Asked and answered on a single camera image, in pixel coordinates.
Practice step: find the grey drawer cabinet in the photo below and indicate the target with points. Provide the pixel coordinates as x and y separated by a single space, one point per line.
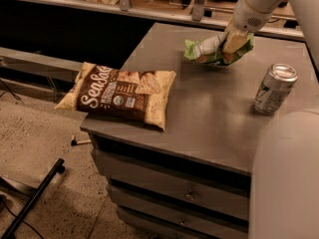
192 179

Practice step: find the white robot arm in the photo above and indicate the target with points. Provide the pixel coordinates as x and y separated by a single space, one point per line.
284 196

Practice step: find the grey metal rail frame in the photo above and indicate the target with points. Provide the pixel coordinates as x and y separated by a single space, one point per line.
195 15

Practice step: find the brown sea salt chip bag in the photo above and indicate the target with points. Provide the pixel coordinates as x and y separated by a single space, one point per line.
128 95

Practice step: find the green rice chip bag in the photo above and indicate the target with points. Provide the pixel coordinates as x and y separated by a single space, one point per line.
209 50

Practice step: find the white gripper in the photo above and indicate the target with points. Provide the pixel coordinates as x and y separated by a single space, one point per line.
246 14

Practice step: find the wooden stick with black tip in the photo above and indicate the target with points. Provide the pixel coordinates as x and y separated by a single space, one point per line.
75 142

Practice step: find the black metal stand leg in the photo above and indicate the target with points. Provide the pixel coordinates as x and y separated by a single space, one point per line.
32 193

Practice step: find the silver soda can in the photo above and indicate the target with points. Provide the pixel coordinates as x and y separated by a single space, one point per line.
275 87

